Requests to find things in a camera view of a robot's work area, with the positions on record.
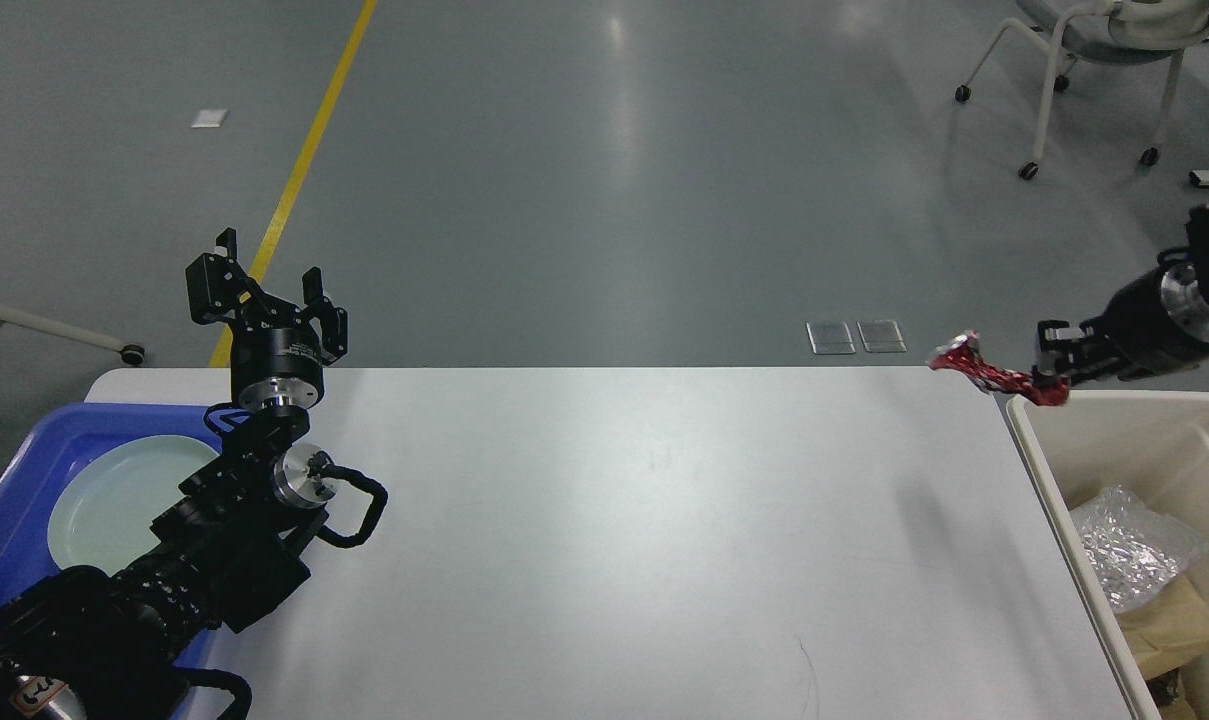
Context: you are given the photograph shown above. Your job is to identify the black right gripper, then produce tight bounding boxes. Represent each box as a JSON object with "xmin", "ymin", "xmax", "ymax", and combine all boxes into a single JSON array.
[{"xmin": 1032, "ymin": 265, "xmax": 1209, "ymax": 389}]

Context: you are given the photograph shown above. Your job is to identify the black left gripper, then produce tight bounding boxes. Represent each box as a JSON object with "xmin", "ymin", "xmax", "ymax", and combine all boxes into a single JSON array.
[{"xmin": 184, "ymin": 228, "xmax": 348, "ymax": 413}]

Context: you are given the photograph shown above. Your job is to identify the crushed red can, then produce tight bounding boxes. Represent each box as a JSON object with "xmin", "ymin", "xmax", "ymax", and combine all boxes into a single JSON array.
[{"xmin": 927, "ymin": 331, "xmax": 1070, "ymax": 407}]

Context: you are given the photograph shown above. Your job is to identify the aluminium foil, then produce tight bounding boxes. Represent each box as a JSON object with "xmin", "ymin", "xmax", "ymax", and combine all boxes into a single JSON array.
[{"xmin": 1069, "ymin": 486, "xmax": 1209, "ymax": 614}]

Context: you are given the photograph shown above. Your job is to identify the light green plate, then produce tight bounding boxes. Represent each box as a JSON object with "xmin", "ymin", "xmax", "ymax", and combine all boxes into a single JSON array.
[{"xmin": 46, "ymin": 436, "xmax": 216, "ymax": 575}]

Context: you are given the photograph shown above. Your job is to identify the brown paper bag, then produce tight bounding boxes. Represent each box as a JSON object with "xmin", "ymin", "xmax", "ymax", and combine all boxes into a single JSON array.
[{"xmin": 1116, "ymin": 577, "xmax": 1209, "ymax": 683}]

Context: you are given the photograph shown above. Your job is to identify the clear plastic wrapper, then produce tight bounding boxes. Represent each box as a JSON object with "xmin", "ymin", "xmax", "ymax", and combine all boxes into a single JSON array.
[{"xmin": 1145, "ymin": 667, "xmax": 1198, "ymax": 719}]

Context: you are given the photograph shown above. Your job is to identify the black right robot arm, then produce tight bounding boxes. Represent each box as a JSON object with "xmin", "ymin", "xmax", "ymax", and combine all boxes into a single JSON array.
[{"xmin": 1032, "ymin": 202, "xmax": 1209, "ymax": 389}]

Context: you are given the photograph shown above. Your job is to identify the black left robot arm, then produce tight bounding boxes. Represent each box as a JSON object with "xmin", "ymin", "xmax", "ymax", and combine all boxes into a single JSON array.
[{"xmin": 0, "ymin": 228, "xmax": 389, "ymax": 719}]

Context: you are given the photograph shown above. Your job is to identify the beige plastic bin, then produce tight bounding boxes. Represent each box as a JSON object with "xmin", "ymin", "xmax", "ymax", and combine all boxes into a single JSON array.
[{"xmin": 1006, "ymin": 389, "xmax": 1209, "ymax": 719}]

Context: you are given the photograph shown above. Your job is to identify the white stand leg with caster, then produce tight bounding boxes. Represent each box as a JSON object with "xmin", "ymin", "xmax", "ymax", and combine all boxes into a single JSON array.
[{"xmin": 0, "ymin": 304, "xmax": 147, "ymax": 366}]

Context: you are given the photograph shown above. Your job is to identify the white floor marker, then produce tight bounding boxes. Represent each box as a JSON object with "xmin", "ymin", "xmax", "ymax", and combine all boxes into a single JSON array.
[{"xmin": 189, "ymin": 108, "xmax": 229, "ymax": 129}]

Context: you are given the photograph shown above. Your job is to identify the right floor plate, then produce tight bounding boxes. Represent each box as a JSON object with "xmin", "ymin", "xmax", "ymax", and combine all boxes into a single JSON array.
[{"xmin": 857, "ymin": 320, "xmax": 909, "ymax": 354}]

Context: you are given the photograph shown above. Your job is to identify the floor plate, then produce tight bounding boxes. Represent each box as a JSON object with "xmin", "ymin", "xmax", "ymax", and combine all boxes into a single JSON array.
[
  {"xmin": 857, "ymin": 320, "xmax": 909, "ymax": 354},
  {"xmin": 805, "ymin": 323, "xmax": 857, "ymax": 356}
]

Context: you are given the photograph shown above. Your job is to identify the left floor plate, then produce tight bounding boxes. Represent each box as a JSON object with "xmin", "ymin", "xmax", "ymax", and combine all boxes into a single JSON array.
[{"xmin": 805, "ymin": 323, "xmax": 857, "ymax": 356}]

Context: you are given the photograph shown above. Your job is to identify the white office chair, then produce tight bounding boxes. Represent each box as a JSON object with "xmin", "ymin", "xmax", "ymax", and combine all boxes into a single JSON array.
[{"xmin": 953, "ymin": 1, "xmax": 1209, "ymax": 181}]

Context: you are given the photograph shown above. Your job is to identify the blue plastic tray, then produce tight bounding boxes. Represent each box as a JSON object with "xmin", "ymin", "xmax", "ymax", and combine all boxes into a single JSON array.
[{"xmin": 0, "ymin": 401, "xmax": 241, "ymax": 670}]

